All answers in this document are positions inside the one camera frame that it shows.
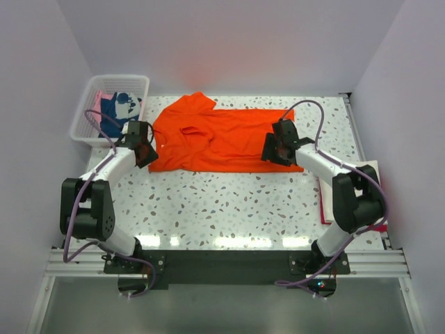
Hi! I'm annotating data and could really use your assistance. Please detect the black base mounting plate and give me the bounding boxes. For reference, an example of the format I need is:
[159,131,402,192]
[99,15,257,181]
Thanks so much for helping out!
[103,248,351,299]

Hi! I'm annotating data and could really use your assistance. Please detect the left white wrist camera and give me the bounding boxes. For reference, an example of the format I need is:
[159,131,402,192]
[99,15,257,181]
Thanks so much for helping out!
[121,122,129,134]

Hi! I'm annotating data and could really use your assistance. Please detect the aluminium frame rail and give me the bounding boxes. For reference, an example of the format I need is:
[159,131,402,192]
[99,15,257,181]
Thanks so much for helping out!
[44,249,411,278]

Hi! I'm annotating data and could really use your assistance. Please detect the navy blue printed t shirt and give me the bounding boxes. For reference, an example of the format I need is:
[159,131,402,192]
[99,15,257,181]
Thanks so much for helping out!
[100,92,142,138]

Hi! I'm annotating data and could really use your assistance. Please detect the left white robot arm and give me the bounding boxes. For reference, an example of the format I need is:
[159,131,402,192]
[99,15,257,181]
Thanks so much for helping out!
[60,120,159,273]

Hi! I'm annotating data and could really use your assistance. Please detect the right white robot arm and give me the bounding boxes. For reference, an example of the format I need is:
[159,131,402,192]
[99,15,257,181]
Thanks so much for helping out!
[261,120,387,273]

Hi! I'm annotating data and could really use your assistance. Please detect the pink t shirt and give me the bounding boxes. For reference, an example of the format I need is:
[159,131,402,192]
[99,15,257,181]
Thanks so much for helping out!
[91,90,103,125]

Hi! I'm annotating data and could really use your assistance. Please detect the white plastic laundry basket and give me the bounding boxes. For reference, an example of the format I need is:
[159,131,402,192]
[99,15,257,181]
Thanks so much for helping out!
[69,74,150,149]

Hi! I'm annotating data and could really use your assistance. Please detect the orange t shirt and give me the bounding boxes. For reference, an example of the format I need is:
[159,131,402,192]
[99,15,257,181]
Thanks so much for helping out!
[148,92,303,173]

